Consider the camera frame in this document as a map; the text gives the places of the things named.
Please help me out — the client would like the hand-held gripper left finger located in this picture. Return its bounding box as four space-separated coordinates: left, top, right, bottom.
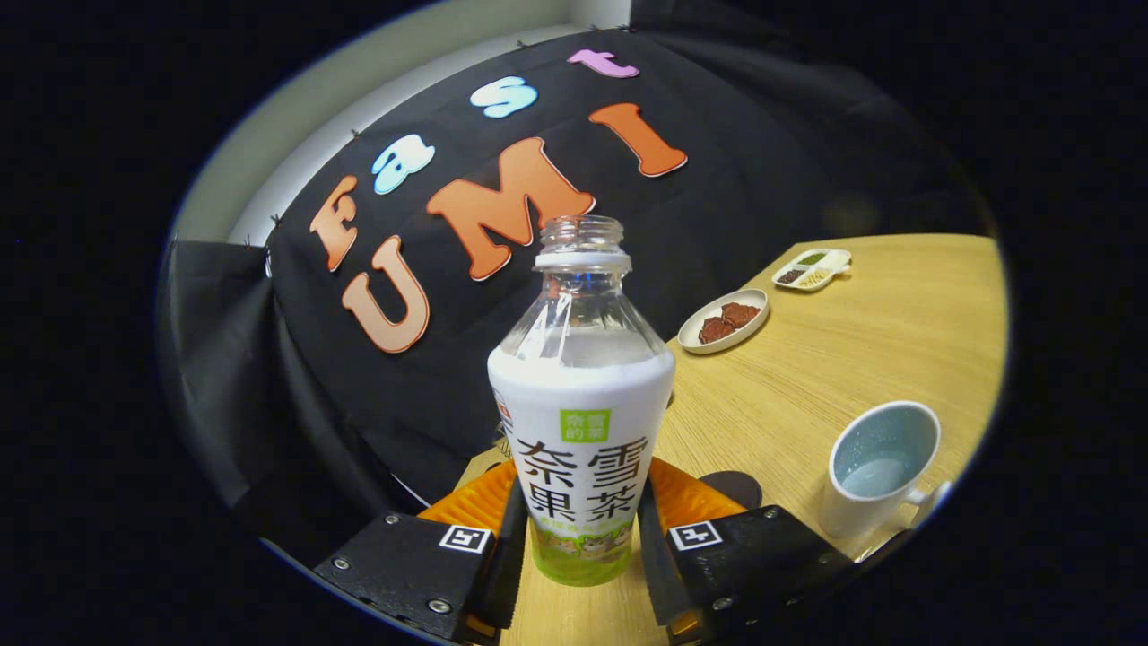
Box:
312 459 527 645

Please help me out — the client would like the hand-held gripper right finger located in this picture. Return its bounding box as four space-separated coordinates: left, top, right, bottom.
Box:
635 458 857 645

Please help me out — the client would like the dark brown round coaster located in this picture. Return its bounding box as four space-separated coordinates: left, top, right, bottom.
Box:
700 470 764 511

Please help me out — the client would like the white green label juice bottle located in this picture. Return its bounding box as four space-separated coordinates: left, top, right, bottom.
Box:
487 215 676 588

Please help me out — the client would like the white cup with blue inside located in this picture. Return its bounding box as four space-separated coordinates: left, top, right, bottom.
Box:
818 400 952 539

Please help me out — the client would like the black backdrop cloth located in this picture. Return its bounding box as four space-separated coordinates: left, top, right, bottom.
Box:
157 0 996 562

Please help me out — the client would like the white oval plate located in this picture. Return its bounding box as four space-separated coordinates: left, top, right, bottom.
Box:
677 288 770 355

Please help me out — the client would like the wooden table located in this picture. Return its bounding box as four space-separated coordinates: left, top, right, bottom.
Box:
453 233 1010 646

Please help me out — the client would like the white divided condiment dish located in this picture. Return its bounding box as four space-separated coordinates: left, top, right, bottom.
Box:
771 249 853 292

